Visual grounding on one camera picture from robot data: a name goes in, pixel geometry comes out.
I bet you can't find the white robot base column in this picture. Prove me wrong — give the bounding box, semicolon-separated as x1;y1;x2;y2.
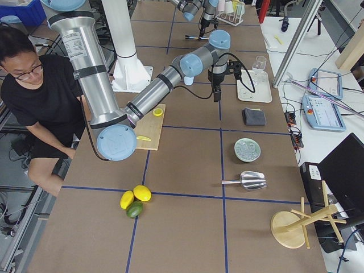
102;0;153;93

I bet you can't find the clear wine glass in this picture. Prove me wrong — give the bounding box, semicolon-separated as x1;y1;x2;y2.
252;56;267;87

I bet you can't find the blue teach pendant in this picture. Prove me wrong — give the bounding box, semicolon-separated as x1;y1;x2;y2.
308;68;343;100
302;95;346;132

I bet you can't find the wooden cutting board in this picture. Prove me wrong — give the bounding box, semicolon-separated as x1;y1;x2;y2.
134;104;166;151

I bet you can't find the metal ice scoop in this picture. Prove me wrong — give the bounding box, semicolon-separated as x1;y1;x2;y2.
221;171;267;191

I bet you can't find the wooden mug tree stand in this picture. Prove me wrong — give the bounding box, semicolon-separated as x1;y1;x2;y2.
270;180;346;249

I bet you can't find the whole yellow lemon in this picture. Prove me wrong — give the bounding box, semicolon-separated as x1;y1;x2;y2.
133;185;152;202

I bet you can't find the green lime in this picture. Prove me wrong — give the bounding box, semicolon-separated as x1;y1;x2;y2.
126;201;143;218

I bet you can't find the white cup rack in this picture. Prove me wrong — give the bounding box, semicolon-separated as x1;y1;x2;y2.
217;0;245;26

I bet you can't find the aluminium frame post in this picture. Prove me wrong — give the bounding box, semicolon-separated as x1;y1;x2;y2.
272;0;322;88

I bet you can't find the light blue cup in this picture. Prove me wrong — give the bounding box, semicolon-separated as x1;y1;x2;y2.
183;76;194;86

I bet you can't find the yellow lemon half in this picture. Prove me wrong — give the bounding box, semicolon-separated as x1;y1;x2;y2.
152;108;163;117

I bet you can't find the black monitor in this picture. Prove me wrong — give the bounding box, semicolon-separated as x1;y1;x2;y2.
318;133;363;212

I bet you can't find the yellow plastic knife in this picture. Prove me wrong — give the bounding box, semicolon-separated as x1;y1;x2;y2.
136;135;151;142

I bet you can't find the cream bear tray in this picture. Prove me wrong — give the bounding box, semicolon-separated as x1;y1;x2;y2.
237;69;272;103

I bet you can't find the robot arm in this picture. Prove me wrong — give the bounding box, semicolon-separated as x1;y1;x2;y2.
42;1;231;161
169;0;218;40

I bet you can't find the grey folded cloth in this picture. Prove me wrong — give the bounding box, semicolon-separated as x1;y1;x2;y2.
242;107;266;126

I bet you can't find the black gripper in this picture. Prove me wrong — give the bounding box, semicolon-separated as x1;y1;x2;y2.
200;18;209;37
208;67;226;102

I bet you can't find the green bowl of ice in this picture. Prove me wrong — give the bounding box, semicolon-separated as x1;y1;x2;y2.
234;138;261;163

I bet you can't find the person in black shirt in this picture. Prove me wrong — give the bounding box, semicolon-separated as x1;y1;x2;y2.
1;27;91;196

